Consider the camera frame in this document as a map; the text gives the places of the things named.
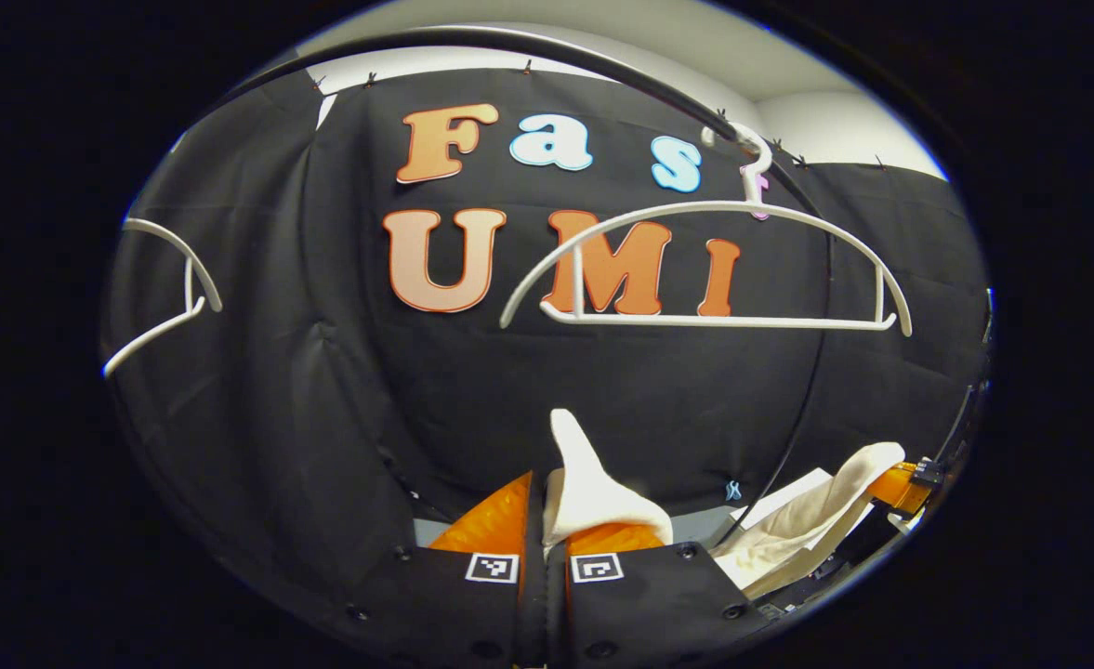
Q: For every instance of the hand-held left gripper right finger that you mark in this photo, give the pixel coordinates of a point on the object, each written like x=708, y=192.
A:
x=639, y=604

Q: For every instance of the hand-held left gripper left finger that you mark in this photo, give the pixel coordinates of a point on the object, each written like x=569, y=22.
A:
x=530, y=604

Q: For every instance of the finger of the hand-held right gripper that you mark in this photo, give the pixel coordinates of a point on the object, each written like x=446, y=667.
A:
x=900, y=488

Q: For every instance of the cream jacket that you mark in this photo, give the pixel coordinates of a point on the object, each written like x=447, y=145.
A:
x=593, y=492

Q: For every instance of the white plastic hanger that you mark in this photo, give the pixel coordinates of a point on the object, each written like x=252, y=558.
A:
x=695, y=321
x=156, y=336

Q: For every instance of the small light blue clip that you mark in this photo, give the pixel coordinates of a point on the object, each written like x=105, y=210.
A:
x=733, y=491

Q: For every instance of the black backdrop cloth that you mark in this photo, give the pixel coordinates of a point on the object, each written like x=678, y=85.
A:
x=323, y=390

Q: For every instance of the black clothes rail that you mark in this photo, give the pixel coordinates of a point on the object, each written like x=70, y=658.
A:
x=472, y=37

